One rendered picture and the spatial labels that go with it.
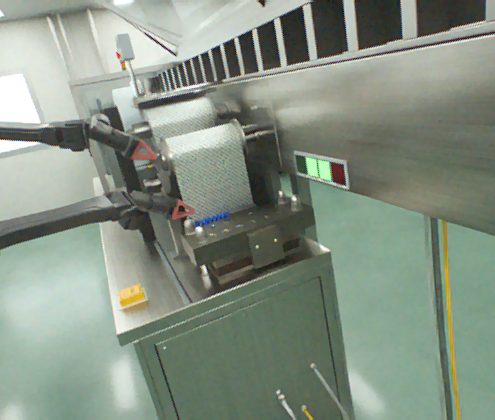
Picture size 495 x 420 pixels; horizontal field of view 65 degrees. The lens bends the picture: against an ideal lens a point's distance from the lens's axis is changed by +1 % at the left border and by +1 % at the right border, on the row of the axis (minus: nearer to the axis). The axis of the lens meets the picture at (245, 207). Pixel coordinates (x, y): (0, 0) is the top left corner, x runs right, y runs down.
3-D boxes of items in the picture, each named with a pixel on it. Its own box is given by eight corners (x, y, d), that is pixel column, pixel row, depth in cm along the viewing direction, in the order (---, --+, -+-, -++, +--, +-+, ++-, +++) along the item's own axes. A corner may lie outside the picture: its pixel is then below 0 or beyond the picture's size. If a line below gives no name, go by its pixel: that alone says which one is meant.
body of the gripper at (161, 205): (171, 221, 120) (147, 216, 117) (164, 212, 129) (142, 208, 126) (176, 201, 119) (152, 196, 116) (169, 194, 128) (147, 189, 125)
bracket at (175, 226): (169, 256, 141) (146, 175, 131) (186, 250, 143) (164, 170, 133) (172, 260, 136) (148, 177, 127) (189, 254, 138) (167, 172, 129)
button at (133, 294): (119, 298, 118) (117, 291, 118) (142, 289, 120) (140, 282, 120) (121, 308, 112) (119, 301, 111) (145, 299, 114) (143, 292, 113)
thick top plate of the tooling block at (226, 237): (184, 249, 125) (179, 232, 123) (291, 212, 138) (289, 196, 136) (197, 267, 111) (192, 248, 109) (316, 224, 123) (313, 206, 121)
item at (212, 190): (189, 228, 129) (176, 175, 123) (253, 207, 136) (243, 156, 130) (190, 228, 128) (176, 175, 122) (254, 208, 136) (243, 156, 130)
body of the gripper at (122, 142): (129, 159, 117) (105, 149, 113) (125, 153, 125) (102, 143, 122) (139, 139, 116) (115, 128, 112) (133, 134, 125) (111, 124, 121)
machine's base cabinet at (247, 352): (126, 271, 356) (97, 182, 328) (193, 248, 375) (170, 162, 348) (204, 560, 129) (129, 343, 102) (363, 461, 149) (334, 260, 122)
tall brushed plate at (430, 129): (155, 133, 337) (145, 98, 328) (185, 126, 346) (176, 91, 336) (499, 245, 59) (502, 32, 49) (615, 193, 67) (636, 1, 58)
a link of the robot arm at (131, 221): (123, 211, 110) (107, 193, 114) (113, 240, 116) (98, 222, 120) (157, 204, 120) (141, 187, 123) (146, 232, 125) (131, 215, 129)
